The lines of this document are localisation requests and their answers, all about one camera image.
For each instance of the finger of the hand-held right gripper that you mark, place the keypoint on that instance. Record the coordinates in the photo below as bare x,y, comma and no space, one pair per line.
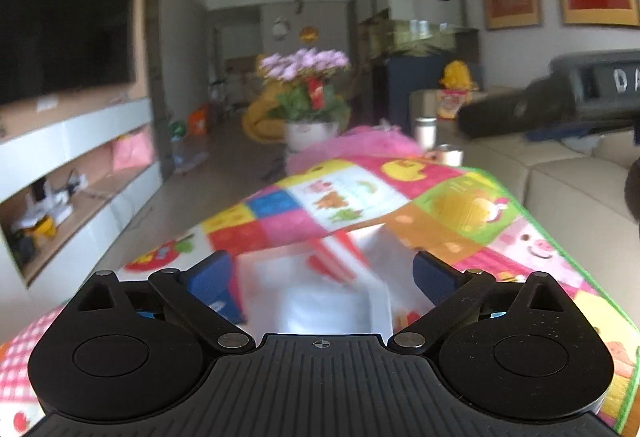
510,114

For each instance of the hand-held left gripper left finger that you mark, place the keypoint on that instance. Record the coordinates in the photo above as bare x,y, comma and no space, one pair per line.
210,282

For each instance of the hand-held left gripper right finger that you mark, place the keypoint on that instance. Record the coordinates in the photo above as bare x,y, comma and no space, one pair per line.
435,279

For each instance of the pink cardboard box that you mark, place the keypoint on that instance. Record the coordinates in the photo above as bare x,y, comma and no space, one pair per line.
320,302

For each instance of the yellow printed bag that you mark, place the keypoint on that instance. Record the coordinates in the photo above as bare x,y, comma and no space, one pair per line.
455,92

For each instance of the colourful cartoon play mat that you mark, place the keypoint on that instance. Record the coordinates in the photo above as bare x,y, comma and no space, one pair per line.
450,217

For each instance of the small round tin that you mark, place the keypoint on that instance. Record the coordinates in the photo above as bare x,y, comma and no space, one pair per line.
448,155

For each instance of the white jar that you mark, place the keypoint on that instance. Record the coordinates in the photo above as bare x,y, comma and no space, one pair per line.
425,133

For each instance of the fish tank on dark cabinet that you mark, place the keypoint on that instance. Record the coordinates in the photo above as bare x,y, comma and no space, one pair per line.
415,37

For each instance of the pink gift bag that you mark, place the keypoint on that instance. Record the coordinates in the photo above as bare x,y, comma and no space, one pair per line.
131,153

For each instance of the green ball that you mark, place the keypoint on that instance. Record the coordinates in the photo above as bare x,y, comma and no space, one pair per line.
177,128

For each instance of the orange paper bag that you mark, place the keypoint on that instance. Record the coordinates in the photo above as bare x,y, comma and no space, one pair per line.
198,121

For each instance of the white power strip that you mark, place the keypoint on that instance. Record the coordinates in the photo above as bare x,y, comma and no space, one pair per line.
75,182

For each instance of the large yellow plush toy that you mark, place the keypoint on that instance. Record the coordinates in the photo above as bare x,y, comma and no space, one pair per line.
257,119

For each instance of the white router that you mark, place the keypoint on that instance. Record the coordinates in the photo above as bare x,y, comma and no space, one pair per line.
47,197

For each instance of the white television cabinet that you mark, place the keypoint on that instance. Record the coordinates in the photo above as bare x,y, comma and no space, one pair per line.
75,142

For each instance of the potted purple orchid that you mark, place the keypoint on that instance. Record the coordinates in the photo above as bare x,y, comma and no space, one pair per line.
307,87

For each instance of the black television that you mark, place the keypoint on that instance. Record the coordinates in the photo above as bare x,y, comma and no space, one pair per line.
60,7

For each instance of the round wall clock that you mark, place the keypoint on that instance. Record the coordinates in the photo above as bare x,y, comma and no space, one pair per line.
281,27

